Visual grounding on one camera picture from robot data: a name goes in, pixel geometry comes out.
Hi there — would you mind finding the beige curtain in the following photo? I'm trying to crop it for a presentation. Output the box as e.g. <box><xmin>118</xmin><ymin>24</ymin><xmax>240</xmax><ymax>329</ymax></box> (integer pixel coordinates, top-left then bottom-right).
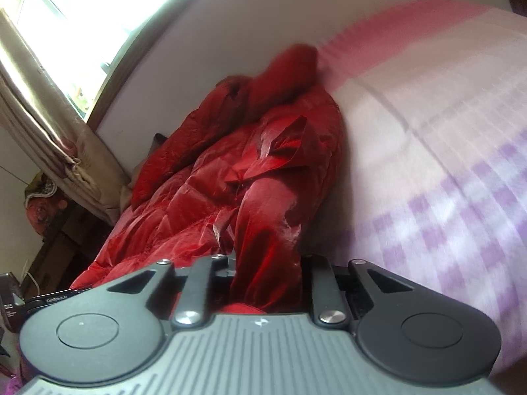
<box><xmin>0</xmin><ymin>8</ymin><xmax>134</xmax><ymax>226</ymax></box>

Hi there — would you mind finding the colourful patterned cloth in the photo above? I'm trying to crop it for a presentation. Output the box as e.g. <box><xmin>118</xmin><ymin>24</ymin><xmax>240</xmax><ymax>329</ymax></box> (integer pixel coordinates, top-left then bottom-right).
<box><xmin>24</xmin><ymin>171</ymin><xmax>77</xmax><ymax>235</ymax></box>

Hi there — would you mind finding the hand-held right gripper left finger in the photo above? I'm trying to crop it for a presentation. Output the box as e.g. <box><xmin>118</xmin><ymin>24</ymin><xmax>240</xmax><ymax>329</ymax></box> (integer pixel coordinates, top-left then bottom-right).
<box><xmin>101</xmin><ymin>255</ymin><xmax>230</xmax><ymax>327</ymax></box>

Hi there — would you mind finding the white cable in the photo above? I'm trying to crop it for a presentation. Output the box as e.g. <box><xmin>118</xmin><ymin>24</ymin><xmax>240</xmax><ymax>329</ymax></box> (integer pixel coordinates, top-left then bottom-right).
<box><xmin>20</xmin><ymin>269</ymin><xmax>42</xmax><ymax>297</ymax></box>

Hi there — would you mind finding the dark wooden furniture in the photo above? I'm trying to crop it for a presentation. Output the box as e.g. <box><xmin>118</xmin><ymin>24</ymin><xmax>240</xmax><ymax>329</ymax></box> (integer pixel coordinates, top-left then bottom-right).
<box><xmin>25</xmin><ymin>201</ymin><xmax>120</xmax><ymax>293</ymax></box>

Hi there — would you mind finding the pink purple checked bed sheet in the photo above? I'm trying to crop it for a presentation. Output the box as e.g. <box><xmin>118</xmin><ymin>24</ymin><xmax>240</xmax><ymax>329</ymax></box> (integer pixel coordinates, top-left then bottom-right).
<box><xmin>305</xmin><ymin>0</ymin><xmax>527</xmax><ymax>379</ymax></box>

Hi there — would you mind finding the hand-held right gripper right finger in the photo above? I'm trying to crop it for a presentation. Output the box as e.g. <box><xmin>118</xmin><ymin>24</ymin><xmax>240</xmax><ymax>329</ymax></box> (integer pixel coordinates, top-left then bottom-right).
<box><xmin>302</xmin><ymin>256</ymin><xmax>417</xmax><ymax>327</ymax></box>

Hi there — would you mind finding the red down jacket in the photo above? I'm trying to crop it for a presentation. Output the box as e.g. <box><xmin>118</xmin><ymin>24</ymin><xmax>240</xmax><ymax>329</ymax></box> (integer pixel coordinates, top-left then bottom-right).
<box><xmin>70</xmin><ymin>43</ymin><xmax>347</xmax><ymax>314</ymax></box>

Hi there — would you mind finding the window with wooden frame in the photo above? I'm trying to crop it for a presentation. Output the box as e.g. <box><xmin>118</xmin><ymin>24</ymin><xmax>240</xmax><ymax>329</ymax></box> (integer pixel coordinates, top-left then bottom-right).
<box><xmin>16</xmin><ymin>0</ymin><xmax>212</xmax><ymax>114</ymax></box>

